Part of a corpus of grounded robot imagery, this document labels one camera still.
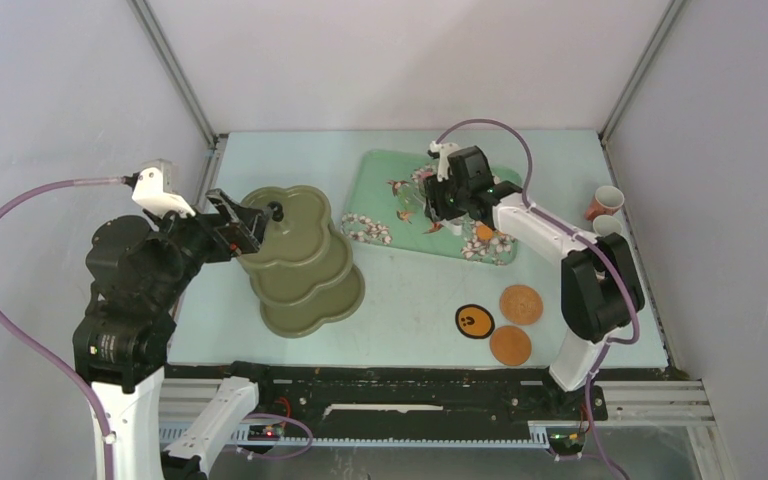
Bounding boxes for green floral serving tray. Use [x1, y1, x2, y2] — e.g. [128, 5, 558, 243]
[340, 150, 518, 266]

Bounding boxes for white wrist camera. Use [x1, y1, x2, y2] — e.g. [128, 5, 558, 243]
[427, 141, 461, 182]
[131, 159, 196, 218]

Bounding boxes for far orange cup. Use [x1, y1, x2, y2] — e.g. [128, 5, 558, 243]
[584, 185, 625, 221]

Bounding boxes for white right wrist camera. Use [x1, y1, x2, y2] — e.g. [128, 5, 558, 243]
[427, 141, 461, 182]

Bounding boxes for yellow smiley face coaster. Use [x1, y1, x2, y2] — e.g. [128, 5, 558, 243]
[455, 304, 495, 340]

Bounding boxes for orange toy cookie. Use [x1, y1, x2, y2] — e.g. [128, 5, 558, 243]
[475, 225, 494, 242]

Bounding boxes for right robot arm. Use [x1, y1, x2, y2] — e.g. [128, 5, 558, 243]
[423, 142, 645, 418]

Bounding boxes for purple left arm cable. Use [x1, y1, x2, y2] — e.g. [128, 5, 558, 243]
[0, 176, 135, 480]

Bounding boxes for far round cork coaster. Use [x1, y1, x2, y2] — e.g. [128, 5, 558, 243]
[499, 284, 544, 326]

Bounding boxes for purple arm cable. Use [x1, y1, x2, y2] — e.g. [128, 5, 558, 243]
[434, 119, 642, 480]
[0, 176, 135, 480]

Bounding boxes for metal serving tongs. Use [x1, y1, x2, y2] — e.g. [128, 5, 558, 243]
[421, 176, 466, 236]

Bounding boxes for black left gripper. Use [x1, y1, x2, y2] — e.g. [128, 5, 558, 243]
[147, 184, 273, 303]

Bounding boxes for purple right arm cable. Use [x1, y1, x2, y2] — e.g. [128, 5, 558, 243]
[434, 119, 642, 480]

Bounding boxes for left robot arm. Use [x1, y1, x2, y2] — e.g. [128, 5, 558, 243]
[72, 189, 284, 479]

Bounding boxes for near round cork coaster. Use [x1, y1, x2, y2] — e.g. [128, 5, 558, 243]
[489, 325, 533, 367]

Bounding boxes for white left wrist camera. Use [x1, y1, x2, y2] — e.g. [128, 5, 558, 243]
[131, 159, 196, 218]

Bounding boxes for green three-tier serving stand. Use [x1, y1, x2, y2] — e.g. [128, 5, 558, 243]
[239, 185, 365, 338]

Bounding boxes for round cork coaster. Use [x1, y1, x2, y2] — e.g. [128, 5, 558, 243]
[489, 325, 533, 367]
[499, 284, 544, 326]

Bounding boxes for middle white cup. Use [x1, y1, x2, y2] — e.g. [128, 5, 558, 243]
[592, 215, 623, 237]

